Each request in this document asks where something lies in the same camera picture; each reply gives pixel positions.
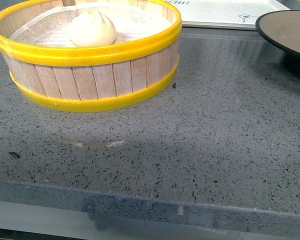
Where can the white mesh steamer liner cloth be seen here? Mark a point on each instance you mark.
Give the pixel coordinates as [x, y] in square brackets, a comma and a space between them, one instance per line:
[50, 29]

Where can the brown plate with black rim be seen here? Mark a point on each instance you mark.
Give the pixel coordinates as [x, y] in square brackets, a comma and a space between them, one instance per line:
[282, 30]

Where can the yellow rimmed wooden steamer basket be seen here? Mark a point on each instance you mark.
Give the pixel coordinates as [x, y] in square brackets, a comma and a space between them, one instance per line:
[97, 79]

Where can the white steamed bun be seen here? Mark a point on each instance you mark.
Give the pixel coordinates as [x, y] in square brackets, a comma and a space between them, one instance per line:
[91, 29]

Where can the white rectangular bear tray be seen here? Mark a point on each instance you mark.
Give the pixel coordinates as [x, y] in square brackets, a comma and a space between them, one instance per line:
[224, 14]

